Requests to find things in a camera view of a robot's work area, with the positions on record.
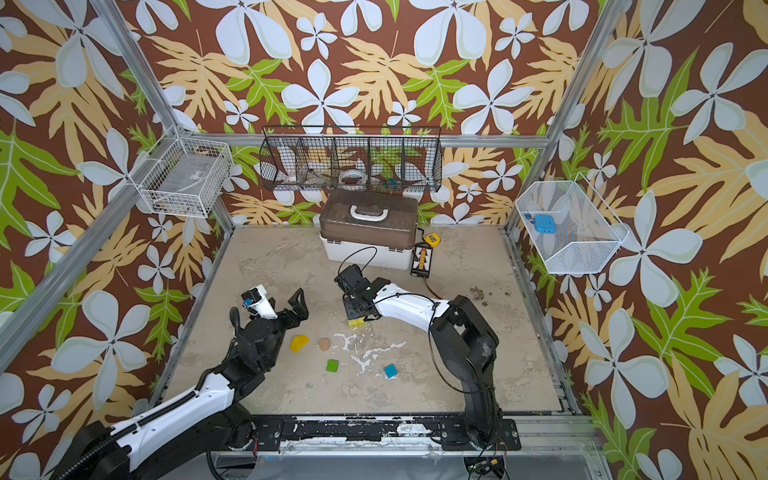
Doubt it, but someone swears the white wire basket left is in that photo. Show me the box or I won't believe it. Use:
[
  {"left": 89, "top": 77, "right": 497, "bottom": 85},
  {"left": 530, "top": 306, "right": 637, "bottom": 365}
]
[{"left": 135, "top": 137, "right": 233, "bottom": 218}]

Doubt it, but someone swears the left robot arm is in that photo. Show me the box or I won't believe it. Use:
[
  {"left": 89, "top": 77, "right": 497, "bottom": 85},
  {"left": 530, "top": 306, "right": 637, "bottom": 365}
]
[{"left": 52, "top": 286, "right": 309, "bottom": 479}]

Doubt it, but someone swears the yellow wedge block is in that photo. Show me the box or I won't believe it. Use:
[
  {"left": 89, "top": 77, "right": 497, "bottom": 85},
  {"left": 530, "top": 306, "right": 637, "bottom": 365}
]
[{"left": 289, "top": 334, "right": 310, "bottom": 353}]

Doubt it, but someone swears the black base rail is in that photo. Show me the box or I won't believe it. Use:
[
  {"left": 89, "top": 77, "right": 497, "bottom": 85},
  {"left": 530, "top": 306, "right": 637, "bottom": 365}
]
[{"left": 225, "top": 413, "right": 522, "bottom": 453}]

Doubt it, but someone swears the brown lid storage box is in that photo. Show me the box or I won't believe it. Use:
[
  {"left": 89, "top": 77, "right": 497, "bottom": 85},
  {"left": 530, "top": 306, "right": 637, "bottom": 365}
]
[{"left": 319, "top": 190, "right": 418, "bottom": 270}]

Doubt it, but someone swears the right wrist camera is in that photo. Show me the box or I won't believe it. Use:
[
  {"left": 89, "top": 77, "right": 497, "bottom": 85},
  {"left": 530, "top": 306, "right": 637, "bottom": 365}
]
[{"left": 334, "top": 264, "right": 366, "bottom": 293}]

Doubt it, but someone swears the white mesh basket right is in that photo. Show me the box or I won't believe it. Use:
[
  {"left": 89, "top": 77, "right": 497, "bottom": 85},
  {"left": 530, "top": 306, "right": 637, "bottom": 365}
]
[{"left": 515, "top": 177, "right": 630, "bottom": 276}]

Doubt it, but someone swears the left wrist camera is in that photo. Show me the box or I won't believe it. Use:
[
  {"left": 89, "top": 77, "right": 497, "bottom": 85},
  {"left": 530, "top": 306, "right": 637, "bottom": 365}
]
[{"left": 241, "top": 285, "right": 278, "bottom": 320}]

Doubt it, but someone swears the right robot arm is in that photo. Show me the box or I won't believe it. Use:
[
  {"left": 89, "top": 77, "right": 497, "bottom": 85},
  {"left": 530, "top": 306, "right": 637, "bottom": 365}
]
[{"left": 334, "top": 264, "right": 502, "bottom": 447}]

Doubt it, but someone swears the blue object in basket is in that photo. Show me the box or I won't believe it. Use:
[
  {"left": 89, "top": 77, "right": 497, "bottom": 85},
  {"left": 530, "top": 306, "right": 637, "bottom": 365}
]
[{"left": 533, "top": 214, "right": 557, "bottom": 235}]

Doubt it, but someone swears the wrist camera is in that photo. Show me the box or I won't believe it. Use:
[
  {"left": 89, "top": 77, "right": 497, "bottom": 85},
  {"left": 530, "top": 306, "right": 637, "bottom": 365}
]
[
  {"left": 241, "top": 285, "right": 278, "bottom": 320},
  {"left": 334, "top": 264, "right": 366, "bottom": 293}
]

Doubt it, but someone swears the black battery holder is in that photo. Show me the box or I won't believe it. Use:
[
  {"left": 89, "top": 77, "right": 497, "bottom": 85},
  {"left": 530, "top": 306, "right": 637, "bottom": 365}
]
[{"left": 410, "top": 244, "right": 433, "bottom": 278}]

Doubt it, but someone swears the black wire basket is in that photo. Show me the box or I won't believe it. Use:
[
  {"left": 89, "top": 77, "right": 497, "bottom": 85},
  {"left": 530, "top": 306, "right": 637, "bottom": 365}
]
[{"left": 256, "top": 126, "right": 444, "bottom": 193}]

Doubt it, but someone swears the teal cube block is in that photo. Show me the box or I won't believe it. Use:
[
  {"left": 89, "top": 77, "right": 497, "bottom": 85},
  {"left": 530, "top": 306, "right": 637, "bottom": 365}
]
[{"left": 384, "top": 364, "right": 398, "bottom": 379}]

